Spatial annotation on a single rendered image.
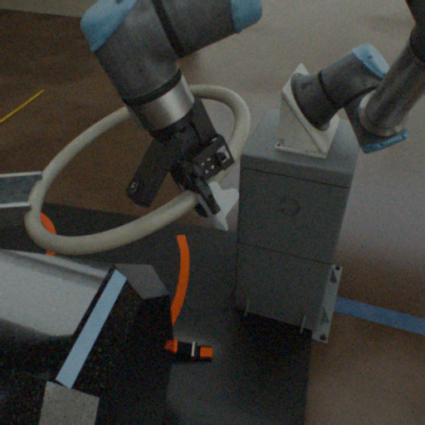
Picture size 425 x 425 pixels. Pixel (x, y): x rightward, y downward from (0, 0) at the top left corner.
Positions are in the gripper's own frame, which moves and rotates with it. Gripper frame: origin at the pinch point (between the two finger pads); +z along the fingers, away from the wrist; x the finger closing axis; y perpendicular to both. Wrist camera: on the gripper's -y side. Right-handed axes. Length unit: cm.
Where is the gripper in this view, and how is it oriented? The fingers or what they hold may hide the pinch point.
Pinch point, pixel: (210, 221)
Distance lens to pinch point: 76.4
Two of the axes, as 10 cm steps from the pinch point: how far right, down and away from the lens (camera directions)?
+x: -5.5, -3.5, 7.6
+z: 3.8, 7.0, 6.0
